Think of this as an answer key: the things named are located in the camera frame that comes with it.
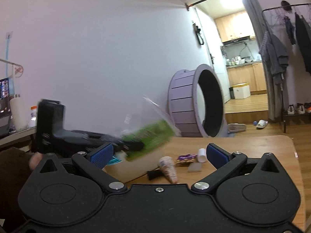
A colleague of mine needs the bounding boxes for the zip bag green sticks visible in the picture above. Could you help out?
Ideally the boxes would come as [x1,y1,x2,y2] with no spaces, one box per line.
[118,96,181,161]

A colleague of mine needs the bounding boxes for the person's left hand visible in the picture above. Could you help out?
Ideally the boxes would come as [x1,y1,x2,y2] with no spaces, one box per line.
[28,152,44,170]

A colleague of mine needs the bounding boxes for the teal capped jar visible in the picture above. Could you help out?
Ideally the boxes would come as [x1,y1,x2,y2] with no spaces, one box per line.
[107,157,122,166]

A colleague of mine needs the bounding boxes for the orange-capped supplement bottle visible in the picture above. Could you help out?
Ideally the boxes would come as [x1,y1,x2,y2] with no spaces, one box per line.
[28,106,38,128]

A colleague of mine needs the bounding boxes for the clear spray bottle white label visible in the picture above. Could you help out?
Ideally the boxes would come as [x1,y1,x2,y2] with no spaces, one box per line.
[197,148,207,163]

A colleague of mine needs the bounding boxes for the beige plastic storage bin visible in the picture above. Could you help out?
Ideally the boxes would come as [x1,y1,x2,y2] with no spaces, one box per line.
[103,148,165,183]

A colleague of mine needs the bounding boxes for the grey eraser block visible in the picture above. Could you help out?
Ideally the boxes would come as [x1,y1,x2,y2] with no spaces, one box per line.
[188,162,202,173]

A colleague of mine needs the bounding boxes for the black cone tip piece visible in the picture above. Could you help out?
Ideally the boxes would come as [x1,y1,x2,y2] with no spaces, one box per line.
[147,169,163,180]

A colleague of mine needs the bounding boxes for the patterned ice cream cone wrapper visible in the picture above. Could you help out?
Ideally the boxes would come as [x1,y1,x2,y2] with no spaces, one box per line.
[158,156,178,184]

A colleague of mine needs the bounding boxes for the side desk shelf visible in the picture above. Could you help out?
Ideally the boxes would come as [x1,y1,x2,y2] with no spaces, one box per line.
[0,127,36,146]

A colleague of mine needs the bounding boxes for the purple snack packet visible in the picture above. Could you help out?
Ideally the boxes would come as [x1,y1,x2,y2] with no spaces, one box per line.
[175,154,197,167]

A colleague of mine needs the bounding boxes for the white tumbler cup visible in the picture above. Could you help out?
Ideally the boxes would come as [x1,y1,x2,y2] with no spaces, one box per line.
[10,94,28,131]

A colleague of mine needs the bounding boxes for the white slipper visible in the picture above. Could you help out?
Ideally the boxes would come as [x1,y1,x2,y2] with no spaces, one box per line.
[256,119,268,129]

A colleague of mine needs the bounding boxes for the laptop screen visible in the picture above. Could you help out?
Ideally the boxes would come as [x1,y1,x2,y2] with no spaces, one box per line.
[0,78,10,114]

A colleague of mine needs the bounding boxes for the purple cat exercise wheel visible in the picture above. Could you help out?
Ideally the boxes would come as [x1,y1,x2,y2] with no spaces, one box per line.
[168,64,228,137]

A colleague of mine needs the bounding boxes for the white yellow-lid box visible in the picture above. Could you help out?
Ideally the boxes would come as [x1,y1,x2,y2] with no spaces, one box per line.
[232,83,251,99]

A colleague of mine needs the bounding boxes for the shoe row on rack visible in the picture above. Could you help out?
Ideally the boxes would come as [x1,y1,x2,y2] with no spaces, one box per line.
[287,103,311,115]

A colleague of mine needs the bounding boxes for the clothes rack with garments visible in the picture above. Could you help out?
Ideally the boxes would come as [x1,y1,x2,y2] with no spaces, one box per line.
[259,0,310,128]

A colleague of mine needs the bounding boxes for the black wall-hung strap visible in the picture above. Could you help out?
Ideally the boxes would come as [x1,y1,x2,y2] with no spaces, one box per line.
[193,22,204,46]

